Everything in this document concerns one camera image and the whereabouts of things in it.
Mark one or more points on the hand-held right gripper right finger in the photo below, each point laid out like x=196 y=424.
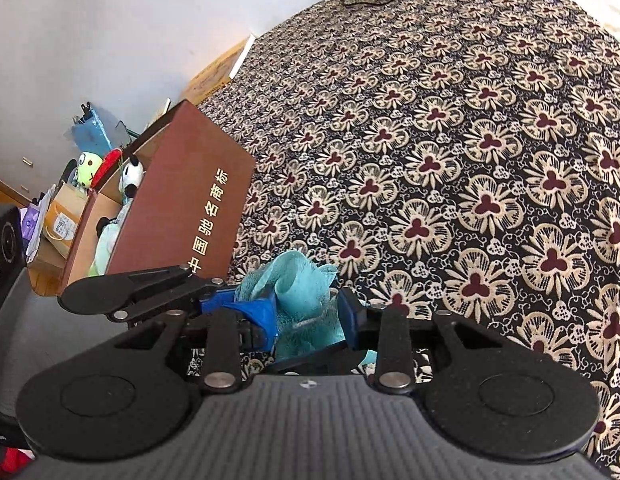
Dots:
x=350 y=320

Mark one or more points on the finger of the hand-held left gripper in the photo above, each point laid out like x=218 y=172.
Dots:
x=310 y=362
x=215 y=305

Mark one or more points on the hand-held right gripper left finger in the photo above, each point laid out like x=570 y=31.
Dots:
x=262 y=320

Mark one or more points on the teal mesh bath puff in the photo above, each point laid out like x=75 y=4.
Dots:
x=300 y=280

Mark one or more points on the brown cardboard box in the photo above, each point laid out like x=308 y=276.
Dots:
x=190 y=200

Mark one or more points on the panda plush with bamboo leaves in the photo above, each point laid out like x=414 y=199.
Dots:
x=130 y=180

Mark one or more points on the purple and white bag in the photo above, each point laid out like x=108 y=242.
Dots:
x=32 y=225

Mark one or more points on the yellow-green frog plush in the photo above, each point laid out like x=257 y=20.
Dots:
x=87 y=167

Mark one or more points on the red plush toy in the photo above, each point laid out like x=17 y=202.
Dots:
x=107 y=162

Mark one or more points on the blue pouch with black clip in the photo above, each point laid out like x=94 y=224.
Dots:
x=92 y=132

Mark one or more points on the floral patterned cloth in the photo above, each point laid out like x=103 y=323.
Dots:
x=490 y=160

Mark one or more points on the yellow book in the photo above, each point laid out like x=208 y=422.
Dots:
x=215 y=72

